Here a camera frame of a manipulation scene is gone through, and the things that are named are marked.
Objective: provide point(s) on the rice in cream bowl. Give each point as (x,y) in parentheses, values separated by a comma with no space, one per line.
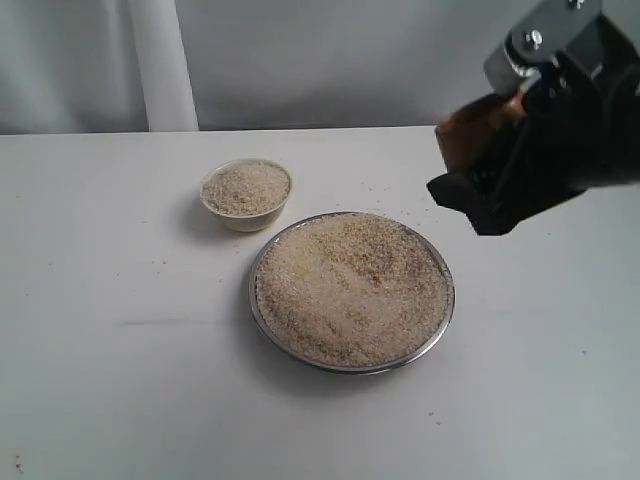
(246,188)

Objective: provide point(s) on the round metal tray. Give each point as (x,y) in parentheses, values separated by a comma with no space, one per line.
(445,320)

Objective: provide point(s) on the white backdrop cloth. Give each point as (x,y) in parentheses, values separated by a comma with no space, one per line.
(134,66)

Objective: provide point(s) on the cream ceramic bowl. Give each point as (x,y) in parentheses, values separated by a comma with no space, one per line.
(252,223)

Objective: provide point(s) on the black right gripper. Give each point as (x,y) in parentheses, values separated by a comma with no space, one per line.
(581,132)

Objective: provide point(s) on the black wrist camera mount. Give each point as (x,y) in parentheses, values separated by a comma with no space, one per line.
(545,30)

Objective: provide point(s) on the rice in metal tray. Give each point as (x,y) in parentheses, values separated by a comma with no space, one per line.
(350,295)

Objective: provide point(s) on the brown wooden cup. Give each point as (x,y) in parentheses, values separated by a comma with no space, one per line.
(468,131)

